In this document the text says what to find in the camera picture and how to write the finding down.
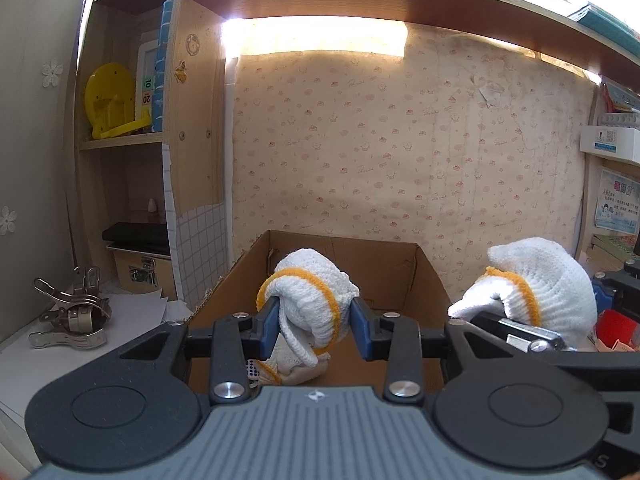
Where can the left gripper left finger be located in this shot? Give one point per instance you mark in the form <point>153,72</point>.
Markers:
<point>236,339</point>

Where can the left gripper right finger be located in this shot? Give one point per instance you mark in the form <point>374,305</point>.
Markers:
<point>396,340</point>

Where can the white knit glove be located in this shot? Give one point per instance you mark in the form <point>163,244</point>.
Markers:
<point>284,368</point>

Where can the white glove yellow cuff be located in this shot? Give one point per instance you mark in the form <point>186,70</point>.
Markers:
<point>314,299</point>

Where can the brown cardboard box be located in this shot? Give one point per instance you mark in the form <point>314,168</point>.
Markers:
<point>391,276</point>

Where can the small cardboard box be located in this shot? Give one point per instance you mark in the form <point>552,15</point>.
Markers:
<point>143,272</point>

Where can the red cylindrical container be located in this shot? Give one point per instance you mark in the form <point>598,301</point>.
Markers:
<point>616,333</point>

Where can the metal clips pile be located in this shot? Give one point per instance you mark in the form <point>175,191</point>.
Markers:
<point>77,318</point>

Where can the floral quilted back cloth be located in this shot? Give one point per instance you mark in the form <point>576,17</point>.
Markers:
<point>457,146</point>

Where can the commendation letter poster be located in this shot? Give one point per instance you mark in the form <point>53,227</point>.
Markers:
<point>617,207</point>

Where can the yellow plastic toy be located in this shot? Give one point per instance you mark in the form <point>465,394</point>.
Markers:
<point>110,103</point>

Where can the white flat carton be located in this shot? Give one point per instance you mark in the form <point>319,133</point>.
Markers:
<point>614,143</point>

